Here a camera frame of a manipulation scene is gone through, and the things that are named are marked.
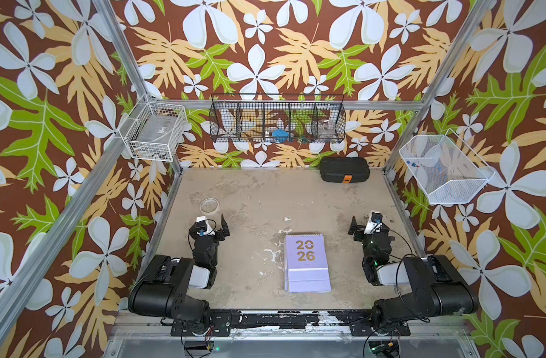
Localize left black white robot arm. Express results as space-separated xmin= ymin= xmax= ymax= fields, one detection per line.
xmin=128 ymin=217 xmax=230 ymax=333

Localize white wire basket left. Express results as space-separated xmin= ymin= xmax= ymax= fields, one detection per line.
xmin=120 ymin=101 xmax=189 ymax=162

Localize purple 2026 calendar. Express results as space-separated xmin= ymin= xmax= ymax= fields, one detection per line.
xmin=284 ymin=234 xmax=332 ymax=293

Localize black wire basket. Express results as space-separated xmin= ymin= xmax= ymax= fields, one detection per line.
xmin=207 ymin=93 xmax=346 ymax=144

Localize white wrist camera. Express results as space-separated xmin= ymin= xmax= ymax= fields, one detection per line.
xmin=364 ymin=211 xmax=383 ymax=234
xmin=195 ymin=216 xmax=212 ymax=236

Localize white mesh basket right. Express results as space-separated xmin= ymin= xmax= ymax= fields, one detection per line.
xmin=400 ymin=130 xmax=496 ymax=205

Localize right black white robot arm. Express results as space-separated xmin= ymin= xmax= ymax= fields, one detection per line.
xmin=348 ymin=212 xmax=480 ymax=328

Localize black hard case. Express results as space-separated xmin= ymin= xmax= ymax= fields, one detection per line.
xmin=319 ymin=158 xmax=370 ymax=183

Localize clear round lid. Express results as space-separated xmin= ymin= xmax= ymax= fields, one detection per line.
xmin=199 ymin=198 xmax=219 ymax=215

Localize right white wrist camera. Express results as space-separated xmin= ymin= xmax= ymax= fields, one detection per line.
xmin=364 ymin=211 xmax=383 ymax=234

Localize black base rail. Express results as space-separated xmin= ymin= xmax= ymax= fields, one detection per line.
xmin=169 ymin=309 xmax=412 ymax=337

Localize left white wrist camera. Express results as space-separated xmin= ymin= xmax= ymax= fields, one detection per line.
xmin=195 ymin=216 xmax=212 ymax=236

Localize blue object in basket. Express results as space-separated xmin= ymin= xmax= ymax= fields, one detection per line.
xmin=272 ymin=129 xmax=289 ymax=143

